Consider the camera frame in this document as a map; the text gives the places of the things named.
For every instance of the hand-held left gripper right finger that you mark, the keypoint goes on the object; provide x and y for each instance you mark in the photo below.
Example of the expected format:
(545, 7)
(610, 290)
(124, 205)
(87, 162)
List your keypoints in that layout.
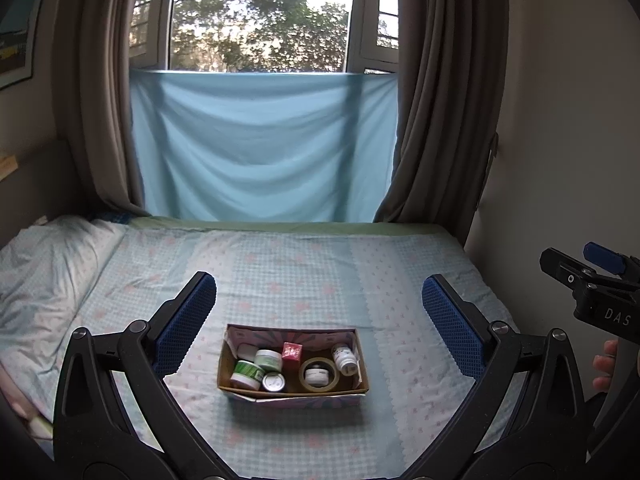
(452, 325)

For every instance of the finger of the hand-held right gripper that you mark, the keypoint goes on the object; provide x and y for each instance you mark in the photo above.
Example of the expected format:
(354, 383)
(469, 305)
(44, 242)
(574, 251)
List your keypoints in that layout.
(565, 272)
(605, 257)

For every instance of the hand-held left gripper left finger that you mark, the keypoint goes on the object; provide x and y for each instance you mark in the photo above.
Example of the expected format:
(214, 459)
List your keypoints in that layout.
(185, 325)

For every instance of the white earbuds case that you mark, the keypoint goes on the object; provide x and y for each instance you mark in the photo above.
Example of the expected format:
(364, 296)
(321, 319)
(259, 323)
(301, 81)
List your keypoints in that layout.
(246, 351)

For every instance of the green jar with white lid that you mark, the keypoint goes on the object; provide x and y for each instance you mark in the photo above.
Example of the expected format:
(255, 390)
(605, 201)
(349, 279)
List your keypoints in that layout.
(246, 374)

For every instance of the silver tin can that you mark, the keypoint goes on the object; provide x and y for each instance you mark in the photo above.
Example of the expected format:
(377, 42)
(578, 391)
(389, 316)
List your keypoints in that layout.
(273, 383)

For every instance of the red box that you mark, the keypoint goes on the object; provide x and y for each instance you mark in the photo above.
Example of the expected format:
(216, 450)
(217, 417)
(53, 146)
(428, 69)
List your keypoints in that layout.
(292, 354)

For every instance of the white plastic bottle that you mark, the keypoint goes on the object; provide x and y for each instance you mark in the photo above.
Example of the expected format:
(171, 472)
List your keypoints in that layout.
(346, 360)

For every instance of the cardboard box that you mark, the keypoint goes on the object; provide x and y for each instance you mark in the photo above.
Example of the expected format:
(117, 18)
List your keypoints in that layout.
(300, 397)

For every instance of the person's right hand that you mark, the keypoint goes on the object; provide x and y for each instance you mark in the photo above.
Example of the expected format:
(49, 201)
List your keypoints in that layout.
(606, 365)

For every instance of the small light green jar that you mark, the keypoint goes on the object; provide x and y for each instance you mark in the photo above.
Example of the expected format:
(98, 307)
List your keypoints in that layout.
(268, 360)

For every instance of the beige tape roll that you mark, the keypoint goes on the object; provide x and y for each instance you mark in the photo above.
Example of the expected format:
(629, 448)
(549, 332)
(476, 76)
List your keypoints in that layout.
(334, 374)

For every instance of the dark blue patterned cloth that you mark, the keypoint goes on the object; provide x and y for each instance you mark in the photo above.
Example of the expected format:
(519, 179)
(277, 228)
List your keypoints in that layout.
(112, 216)

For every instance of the checked floral bed sheet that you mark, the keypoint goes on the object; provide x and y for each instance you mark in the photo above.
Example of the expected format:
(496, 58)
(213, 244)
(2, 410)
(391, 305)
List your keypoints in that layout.
(310, 270)

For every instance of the white pillow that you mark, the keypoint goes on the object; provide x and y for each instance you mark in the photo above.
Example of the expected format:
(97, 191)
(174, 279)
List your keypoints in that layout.
(50, 270)

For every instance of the yellow flowered cloth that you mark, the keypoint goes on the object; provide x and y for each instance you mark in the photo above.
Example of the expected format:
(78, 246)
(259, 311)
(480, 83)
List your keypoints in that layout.
(41, 425)

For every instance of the light blue hanging cloth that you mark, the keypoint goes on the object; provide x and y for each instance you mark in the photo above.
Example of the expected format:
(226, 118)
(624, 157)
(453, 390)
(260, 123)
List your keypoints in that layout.
(260, 150)

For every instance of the grey headboard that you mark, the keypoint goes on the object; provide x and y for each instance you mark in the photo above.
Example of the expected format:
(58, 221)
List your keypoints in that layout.
(40, 190)

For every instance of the brown curtain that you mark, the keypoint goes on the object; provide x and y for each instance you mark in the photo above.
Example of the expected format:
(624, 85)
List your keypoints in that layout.
(100, 85)
(440, 110)

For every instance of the wooden plank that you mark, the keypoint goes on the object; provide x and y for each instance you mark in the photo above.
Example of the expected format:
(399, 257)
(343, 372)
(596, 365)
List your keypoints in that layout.
(7, 167)

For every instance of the window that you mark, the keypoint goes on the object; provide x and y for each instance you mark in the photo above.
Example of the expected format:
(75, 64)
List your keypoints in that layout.
(260, 15)

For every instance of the wall poster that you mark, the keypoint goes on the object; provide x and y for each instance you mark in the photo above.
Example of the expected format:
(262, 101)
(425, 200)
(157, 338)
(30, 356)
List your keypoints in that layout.
(17, 35)

